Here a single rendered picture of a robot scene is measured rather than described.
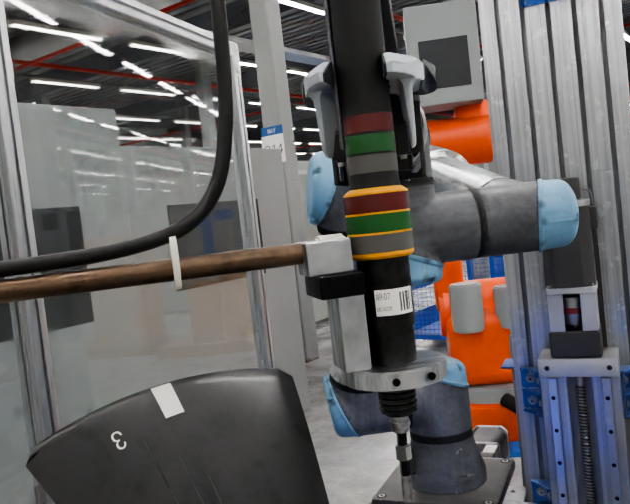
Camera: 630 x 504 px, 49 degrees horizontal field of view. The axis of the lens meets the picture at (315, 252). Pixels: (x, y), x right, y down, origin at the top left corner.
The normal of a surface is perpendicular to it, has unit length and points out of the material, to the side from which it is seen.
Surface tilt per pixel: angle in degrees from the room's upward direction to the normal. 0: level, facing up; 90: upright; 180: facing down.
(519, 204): 68
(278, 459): 38
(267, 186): 90
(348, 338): 90
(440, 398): 89
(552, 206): 76
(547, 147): 90
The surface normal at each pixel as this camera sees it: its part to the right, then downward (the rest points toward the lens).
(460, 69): -0.14, 0.07
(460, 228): 0.08, 0.11
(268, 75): -0.58, 0.11
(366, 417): 0.09, 0.37
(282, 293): 0.80, -0.06
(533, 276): -0.40, 0.09
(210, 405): 0.19, -0.77
